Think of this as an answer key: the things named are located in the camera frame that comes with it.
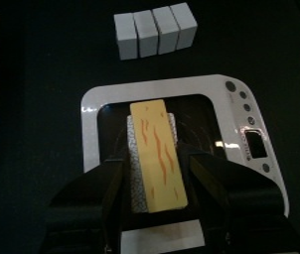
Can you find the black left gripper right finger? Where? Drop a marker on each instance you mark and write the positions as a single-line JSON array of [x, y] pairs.
[[241, 205]]

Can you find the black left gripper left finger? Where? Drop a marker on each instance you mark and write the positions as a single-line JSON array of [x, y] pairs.
[[82, 205]]

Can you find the yellow egg sushi toy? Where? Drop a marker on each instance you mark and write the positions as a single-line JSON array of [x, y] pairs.
[[159, 155]]

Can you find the white toy tray black inset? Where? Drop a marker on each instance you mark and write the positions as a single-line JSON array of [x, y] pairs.
[[157, 86]]

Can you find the white rectangular block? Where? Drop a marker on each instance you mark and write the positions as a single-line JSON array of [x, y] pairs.
[[166, 29], [146, 33], [185, 26], [126, 36]]

